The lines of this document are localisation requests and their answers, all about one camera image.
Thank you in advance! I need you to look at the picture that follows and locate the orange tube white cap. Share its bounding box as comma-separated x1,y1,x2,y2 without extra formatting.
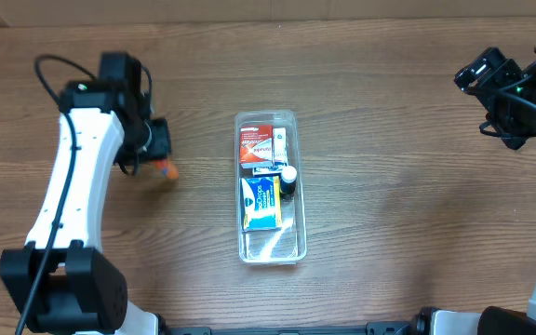
152,158,179,180

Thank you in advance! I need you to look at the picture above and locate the red medicine box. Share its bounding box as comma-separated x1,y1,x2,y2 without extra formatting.
239,125,274,168

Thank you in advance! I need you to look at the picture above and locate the blue yellow VapoDrops box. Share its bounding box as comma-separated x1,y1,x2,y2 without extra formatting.
241,176,282,231

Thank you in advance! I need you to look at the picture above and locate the white and blue medicine box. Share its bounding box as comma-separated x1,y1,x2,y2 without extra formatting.
252,127,288,177

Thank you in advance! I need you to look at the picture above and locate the clear plastic container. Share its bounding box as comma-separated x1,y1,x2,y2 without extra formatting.
234,110,307,264

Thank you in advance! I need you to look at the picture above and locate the dark bottle white cap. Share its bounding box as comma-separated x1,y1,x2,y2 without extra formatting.
280,166,298,199

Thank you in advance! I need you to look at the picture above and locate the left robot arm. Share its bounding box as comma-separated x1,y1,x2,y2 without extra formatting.
0,51,178,334

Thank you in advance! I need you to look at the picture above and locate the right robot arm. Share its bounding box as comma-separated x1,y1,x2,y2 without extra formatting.
400,47,536,335

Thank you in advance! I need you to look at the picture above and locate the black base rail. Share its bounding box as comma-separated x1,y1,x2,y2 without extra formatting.
160,321,410,335

